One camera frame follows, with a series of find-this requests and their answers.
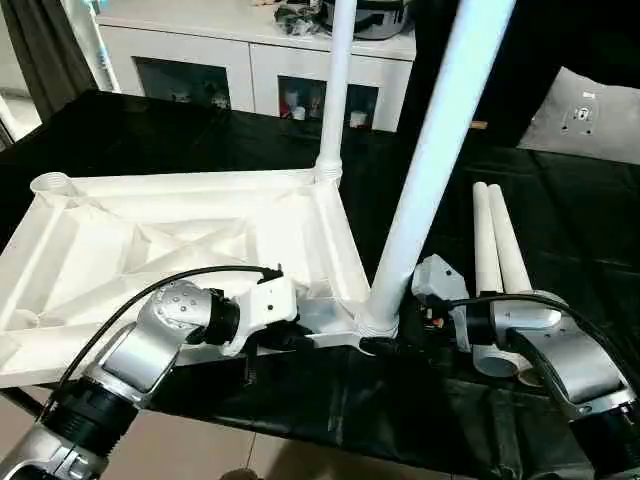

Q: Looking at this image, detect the white plastic table top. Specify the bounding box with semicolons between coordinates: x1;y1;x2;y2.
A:
0;167;402;391

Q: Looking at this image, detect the white plastic table leg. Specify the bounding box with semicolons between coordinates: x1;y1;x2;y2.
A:
486;183;550;390
314;0;359;188
471;181;533;380
356;0;518;341

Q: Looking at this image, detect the black work mat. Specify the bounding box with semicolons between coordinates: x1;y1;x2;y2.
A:
0;88;640;480

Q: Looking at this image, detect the white glass-door cabinet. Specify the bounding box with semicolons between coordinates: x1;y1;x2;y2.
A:
93;0;417;135

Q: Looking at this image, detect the dark bag on cabinet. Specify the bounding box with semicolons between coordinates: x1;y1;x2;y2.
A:
354;0;415;42

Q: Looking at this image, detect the small clutter pile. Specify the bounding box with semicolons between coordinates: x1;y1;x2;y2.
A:
273;0;328;37

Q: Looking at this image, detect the grey curtain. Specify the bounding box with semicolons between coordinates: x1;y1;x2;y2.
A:
0;0;103;123

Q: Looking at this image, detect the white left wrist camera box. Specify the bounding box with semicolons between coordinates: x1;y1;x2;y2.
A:
218;273;301;358

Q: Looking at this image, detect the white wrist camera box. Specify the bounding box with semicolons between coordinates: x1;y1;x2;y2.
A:
218;273;301;358
410;253;471;323

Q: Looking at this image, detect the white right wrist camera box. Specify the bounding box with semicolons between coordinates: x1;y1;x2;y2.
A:
410;253;471;323

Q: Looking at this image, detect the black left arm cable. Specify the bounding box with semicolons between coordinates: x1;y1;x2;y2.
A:
53;263;285;399

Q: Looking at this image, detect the black table frame bar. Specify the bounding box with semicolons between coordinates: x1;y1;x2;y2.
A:
0;384;53;423

